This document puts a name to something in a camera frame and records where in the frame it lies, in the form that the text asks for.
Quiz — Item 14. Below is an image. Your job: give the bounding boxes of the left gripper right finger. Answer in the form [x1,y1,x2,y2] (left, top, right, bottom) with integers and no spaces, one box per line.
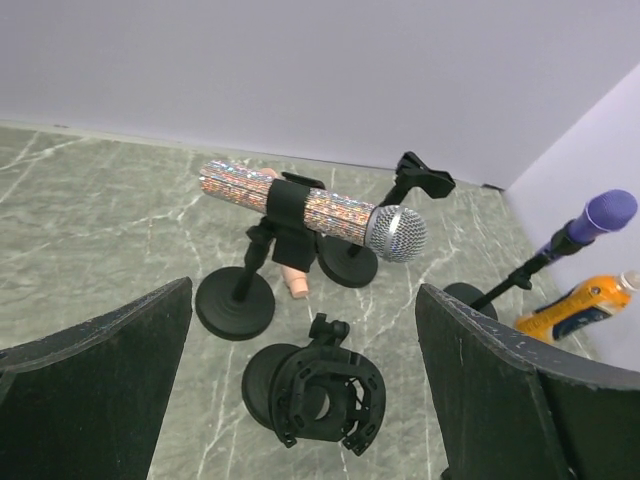
[415,284,639,480]

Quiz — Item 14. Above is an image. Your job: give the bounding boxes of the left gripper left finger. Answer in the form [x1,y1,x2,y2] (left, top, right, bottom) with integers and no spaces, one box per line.
[1,277,192,479]

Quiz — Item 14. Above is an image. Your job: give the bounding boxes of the orange juice bottle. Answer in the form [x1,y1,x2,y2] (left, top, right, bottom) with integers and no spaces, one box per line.
[513,270,639,344]

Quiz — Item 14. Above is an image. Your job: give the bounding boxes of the glitter microphone stand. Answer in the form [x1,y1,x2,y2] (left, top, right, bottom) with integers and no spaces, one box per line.
[194,172,325,341]

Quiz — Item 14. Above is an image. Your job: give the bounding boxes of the purple microphone stand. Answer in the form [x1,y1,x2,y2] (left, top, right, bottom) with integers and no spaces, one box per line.
[444,222,599,320]

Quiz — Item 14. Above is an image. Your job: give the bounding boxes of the glitter microphone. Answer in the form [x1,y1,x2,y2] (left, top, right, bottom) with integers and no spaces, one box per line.
[198,159,429,264]

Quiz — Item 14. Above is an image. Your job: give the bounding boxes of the empty clip stand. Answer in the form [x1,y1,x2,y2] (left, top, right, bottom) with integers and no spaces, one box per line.
[318,151,456,288]

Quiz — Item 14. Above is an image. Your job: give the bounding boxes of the purple microphone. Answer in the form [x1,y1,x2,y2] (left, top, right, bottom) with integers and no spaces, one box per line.
[536,189,638,263]

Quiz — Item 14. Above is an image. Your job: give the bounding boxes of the pink microphone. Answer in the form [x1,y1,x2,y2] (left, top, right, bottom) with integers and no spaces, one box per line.
[261,169,315,299]

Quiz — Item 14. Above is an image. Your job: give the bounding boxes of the shock mount stand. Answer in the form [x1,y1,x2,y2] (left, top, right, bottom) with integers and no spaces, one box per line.
[241,313,387,456]

